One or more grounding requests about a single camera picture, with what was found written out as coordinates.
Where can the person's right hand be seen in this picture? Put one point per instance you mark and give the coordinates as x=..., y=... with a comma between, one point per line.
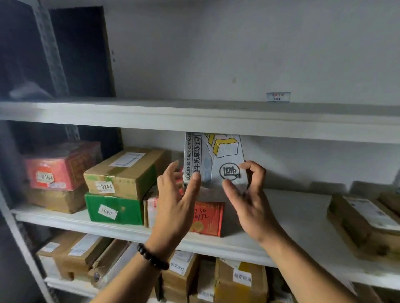
x=256, y=215

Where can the person's left hand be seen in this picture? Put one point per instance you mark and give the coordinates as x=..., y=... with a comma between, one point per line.
x=175, y=212

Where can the red printed cardboard box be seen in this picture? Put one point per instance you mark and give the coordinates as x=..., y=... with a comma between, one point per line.
x=209, y=218

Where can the plain green cardboard box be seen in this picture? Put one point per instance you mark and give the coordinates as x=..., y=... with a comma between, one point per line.
x=131, y=212

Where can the dark green cardboard box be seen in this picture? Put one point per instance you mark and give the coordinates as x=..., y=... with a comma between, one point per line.
x=125, y=178

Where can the grey white box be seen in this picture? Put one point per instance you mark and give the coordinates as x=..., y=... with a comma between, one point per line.
x=215, y=162

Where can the row of parcels shelf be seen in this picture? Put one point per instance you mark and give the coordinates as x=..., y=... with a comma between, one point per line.
x=237, y=287

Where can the white metal shelf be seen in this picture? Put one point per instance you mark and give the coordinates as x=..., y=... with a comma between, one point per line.
x=187, y=115

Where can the small brown box green print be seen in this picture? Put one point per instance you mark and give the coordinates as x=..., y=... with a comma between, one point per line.
x=359, y=231

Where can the pink red box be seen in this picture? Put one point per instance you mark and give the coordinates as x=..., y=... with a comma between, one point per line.
x=62, y=168

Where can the person's right forearm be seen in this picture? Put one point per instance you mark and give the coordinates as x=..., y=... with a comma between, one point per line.
x=306, y=274

